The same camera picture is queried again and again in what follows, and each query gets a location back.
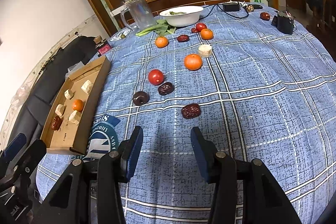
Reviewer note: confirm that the blue plaid tablecloth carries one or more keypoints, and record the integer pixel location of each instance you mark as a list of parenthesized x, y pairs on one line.
[(263, 94)]

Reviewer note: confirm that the clear plastic bag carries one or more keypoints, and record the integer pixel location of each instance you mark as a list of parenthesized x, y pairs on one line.
[(73, 69)]

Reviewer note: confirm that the brown cardboard tray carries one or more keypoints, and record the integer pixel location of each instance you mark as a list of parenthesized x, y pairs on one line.
[(67, 127)]

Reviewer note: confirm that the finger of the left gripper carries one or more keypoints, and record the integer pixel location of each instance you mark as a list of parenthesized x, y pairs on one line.
[(17, 169)]

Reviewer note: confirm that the black pouch on table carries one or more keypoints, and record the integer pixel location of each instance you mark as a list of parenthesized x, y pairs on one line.
[(284, 22)]

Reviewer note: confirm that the dark jujube front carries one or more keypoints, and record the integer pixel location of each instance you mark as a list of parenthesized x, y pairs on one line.
[(191, 111)]

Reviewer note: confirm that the black leather sofa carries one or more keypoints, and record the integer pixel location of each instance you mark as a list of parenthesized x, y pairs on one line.
[(33, 114)]

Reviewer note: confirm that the far red tomato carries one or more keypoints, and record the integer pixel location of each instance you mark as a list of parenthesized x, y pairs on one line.
[(200, 26)]

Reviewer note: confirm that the white bowl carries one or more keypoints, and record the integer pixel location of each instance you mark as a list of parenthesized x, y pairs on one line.
[(182, 16)]

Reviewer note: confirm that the dark jar pink label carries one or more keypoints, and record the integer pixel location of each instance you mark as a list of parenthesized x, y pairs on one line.
[(103, 47)]

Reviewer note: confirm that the beige sugarcane chunk large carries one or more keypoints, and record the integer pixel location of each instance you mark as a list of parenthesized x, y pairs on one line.
[(87, 87)]

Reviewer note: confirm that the clear plastic pitcher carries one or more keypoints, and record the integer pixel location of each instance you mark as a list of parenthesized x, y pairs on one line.
[(141, 14)]

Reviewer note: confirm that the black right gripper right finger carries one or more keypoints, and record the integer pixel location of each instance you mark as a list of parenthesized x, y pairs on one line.
[(264, 200)]

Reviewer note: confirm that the black power adapter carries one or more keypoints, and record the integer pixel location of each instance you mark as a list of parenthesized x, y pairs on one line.
[(231, 7)]

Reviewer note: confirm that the red cherry tomato near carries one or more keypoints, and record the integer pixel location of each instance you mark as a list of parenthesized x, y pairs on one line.
[(156, 77)]

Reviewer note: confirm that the dark round plum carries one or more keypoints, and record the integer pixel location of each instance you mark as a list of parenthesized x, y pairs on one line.
[(140, 98)]

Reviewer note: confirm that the small sugarcane chunk tray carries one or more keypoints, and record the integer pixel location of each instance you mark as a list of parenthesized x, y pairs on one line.
[(68, 94)]

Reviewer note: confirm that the sugarcane chunk tray left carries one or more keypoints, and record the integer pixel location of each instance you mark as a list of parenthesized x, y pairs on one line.
[(59, 111)]

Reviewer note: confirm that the far dark jujube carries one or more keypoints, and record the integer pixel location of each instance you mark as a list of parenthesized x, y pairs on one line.
[(183, 38)]

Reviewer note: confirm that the dark wrinkled jujube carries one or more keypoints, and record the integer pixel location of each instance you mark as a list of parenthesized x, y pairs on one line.
[(165, 88)]

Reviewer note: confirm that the large red jujube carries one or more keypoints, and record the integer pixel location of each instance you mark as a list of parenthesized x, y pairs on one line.
[(56, 123)]

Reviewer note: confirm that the green leafy vegetable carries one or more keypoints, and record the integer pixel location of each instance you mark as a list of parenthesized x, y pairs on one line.
[(162, 28)]

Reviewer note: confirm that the jujube at table edge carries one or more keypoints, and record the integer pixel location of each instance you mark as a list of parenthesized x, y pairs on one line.
[(265, 16)]

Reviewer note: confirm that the round sugarcane chunk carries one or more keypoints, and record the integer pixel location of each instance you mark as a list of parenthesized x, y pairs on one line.
[(205, 50)]

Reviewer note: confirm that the large orange mandarin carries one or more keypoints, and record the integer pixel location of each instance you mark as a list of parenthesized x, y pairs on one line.
[(193, 62)]

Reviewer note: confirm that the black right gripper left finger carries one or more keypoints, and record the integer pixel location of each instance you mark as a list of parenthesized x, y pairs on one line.
[(69, 200)]

